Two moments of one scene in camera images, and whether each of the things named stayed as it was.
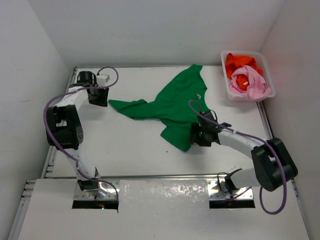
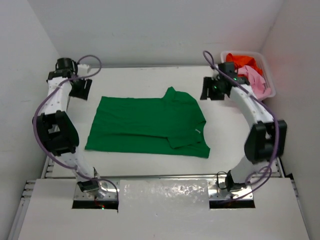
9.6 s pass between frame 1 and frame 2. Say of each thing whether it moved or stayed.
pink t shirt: stayed
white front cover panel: stayed
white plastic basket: stayed
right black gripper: moved
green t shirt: moved
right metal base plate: stayed
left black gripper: moved
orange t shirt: stayed
